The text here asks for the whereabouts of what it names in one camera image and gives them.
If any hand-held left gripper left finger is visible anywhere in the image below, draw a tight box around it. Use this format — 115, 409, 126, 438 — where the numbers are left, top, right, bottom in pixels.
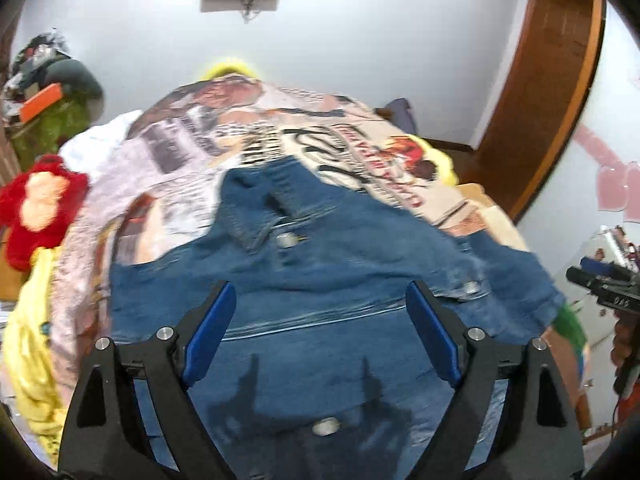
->
59, 280, 237, 480

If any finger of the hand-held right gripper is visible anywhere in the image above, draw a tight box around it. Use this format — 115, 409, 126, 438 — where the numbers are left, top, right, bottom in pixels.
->
580, 256, 633, 281
566, 267, 601, 290

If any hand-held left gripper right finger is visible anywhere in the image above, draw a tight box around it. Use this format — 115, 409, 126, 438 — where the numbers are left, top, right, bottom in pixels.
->
405, 280, 586, 480

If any blue denim jacket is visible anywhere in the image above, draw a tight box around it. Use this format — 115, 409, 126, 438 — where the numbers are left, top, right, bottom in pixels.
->
107, 157, 568, 480

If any person's right hand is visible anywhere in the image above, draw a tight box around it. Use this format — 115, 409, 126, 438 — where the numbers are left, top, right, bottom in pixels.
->
611, 310, 640, 376

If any green cloth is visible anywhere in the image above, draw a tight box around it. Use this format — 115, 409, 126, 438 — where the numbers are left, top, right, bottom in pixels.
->
550, 305, 588, 356

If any printed blanket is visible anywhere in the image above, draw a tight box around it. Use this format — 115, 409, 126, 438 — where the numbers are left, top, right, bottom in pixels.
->
50, 74, 591, 411

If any red plush toy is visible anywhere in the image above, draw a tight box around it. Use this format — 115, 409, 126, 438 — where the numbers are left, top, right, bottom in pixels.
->
0, 155, 91, 271

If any dark purple cushion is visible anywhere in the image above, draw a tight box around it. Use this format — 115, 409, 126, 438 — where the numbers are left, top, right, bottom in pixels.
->
385, 99, 418, 136

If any white cloth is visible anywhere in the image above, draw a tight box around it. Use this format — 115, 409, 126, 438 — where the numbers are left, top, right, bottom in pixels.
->
57, 110, 146, 171

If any green fuzzy plush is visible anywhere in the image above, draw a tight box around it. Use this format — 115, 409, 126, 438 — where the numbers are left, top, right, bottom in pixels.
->
10, 95, 101, 171

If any grey-green bag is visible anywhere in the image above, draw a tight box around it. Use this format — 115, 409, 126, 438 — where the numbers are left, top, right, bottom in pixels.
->
45, 57, 106, 108

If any orange box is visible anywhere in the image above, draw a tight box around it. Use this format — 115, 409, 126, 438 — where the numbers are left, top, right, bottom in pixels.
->
20, 84, 63, 123

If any patterned cloth pile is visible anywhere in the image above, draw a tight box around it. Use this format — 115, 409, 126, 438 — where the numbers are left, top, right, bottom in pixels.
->
7, 32, 71, 93

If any pink wall decoration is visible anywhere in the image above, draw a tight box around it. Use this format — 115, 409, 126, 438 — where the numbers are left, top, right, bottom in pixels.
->
575, 125, 640, 216

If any wooden door frame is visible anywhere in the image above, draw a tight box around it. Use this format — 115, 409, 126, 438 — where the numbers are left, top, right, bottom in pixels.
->
375, 0, 608, 221

